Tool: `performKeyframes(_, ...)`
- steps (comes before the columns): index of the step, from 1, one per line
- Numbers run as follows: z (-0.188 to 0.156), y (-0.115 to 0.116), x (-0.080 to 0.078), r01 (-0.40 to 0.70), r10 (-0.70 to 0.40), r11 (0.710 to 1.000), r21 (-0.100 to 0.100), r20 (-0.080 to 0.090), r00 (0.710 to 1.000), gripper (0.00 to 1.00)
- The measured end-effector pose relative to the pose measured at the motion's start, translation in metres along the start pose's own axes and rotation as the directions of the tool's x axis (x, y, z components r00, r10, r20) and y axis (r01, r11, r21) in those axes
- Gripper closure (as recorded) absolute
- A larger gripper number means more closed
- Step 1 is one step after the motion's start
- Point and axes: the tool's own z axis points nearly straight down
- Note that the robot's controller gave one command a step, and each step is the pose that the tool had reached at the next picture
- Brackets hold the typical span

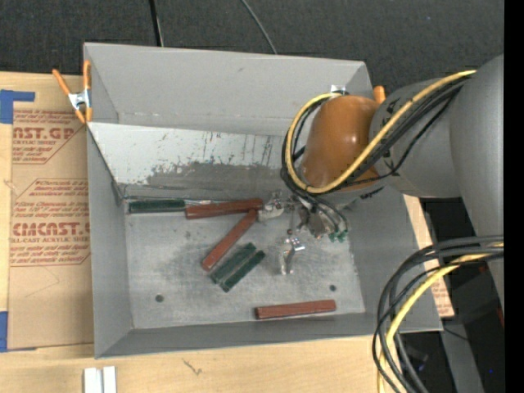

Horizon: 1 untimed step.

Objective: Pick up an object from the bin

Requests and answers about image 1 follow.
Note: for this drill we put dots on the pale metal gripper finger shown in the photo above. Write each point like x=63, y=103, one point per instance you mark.
x=270, y=213
x=287, y=262

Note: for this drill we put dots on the grey metal bin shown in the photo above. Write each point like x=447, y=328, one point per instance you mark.
x=172, y=256

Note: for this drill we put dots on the red-brown flat block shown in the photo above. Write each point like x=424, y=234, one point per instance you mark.
x=294, y=309
x=229, y=240
x=223, y=208

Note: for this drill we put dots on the dark green flat block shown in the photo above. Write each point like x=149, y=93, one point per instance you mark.
x=242, y=271
x=157, y=206
x=233, y=263

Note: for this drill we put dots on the brown cardboard board, red print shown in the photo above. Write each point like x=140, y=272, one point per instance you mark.
x=49, y=285

